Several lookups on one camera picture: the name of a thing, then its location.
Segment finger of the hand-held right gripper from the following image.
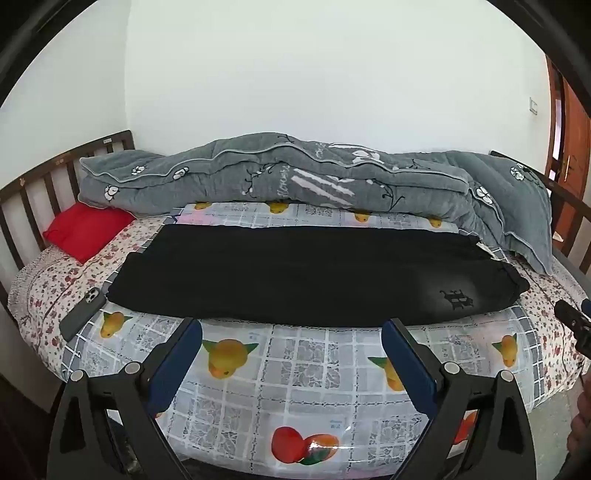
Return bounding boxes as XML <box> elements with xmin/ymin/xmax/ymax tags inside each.
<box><xmin>554</xmin><ymin>299</ymin><xmax>591</xmax><ymax>358</ymax></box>

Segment grey smartphone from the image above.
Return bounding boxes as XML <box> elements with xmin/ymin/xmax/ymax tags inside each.
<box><xmin>59</xmin><ymin>286</ymin><xmax>108</xmax><ymax>343</ymax></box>

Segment dark wooden slatted headboard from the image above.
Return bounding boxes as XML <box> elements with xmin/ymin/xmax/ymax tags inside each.
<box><xmin>0</xmin><ymin>129</ymin><xmax>136</xmax><ymax>315</ymax></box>

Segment brown wooden door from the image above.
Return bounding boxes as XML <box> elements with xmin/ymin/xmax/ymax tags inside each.
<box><xmin>545</xmin><ymin>55</ymin><xmax>591</xmax><ymax>204</ymax></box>

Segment fruit-printed plastic table cover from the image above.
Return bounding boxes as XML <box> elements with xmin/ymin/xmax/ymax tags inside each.
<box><xmin>60</xmin><ymin>200</ymin><xmax>546</xmax><ymax>467</ymax></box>

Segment black pants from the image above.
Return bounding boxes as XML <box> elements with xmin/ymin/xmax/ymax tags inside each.
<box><xmin>105</xmin><ymin>224</ymin><xmax>531</xmax><ymax>328</ymax></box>

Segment floral bed sheet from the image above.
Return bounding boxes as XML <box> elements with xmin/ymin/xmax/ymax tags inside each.
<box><xmin>8</xmin><ymin>215</ymin><xmax>591</xmax><ymax>393</ymax></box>

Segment red pillow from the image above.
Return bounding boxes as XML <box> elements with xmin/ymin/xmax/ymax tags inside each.
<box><xmin>43</xmin><ymin>203</ymin><xmax>137</xmax><ymax>265</ymax></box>

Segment grey floral quilt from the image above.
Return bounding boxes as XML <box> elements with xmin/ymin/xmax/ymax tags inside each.
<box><xmin>78</xmin><ymin>132</ymin><xmax>555</xmax><ymax>276</ymax></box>

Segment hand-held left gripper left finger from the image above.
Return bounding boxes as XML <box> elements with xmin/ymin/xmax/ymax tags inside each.
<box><xmin>46</xmin><ymin>316</ymin><xmax>204</xmax><ymax>480</ymax></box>

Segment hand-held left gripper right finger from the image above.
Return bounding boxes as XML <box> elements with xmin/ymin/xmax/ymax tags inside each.
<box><xmin>381</xmin><ymin>316</ymin><xmax>546</xmax><ymax>480</ymax></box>

